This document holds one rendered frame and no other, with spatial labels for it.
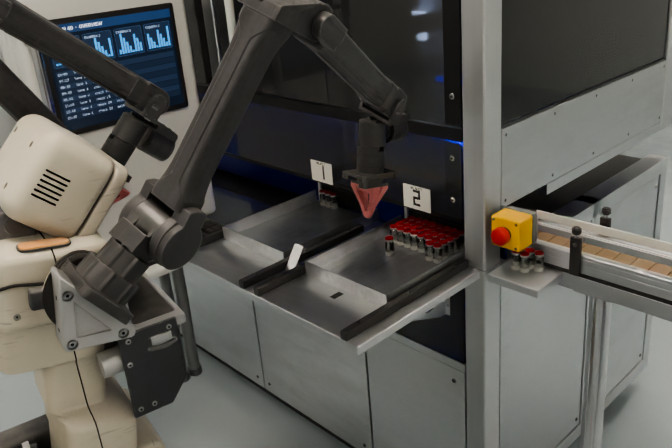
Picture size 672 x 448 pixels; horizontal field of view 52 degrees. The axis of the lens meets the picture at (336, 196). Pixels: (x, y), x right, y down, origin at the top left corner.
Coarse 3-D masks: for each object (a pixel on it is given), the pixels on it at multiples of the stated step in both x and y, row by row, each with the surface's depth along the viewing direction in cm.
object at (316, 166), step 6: (312, 162) 190; (318, 162) 188; (312, 168) 191; (318, 168) 189; (324, 168) 187; (330, 168) 185; (312, 174) 192; (318, 174) 190; (324, 174) 188; (330, 174) 186; (318, 180) 191; (324, 180) 189; (330, 180) 187
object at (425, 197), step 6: (408, 186) 166; (414, 186) 164; (408, 192) 166; (414, 192) 165; (420, 192) 163; (426, 192) 162; (408, 198) 167; (420, 198) 164; (426, 198) 162; (408, 204) 168; (420, 204) 165; (426, 204) 163; (420, 210) 165; (426, 210) 164
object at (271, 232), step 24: (312, 192) 205; (264, 216) 194; (288, 216) 197; (312, 216) 195; (336, 216) 194; (360, 216) 184; (240, 240) 180; (264, 240) 182; (288, 240) 181; (312, 240) 173
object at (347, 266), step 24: (360, 240) 173; (384, 240) 176; (312, 264) 160; (336, 264) 166; (360, 264) 165; (384, 264) 164; (408, 264) 163; (432, 264) 162; (360, 288) 149; (384, 288) 153; (408, 288) 148
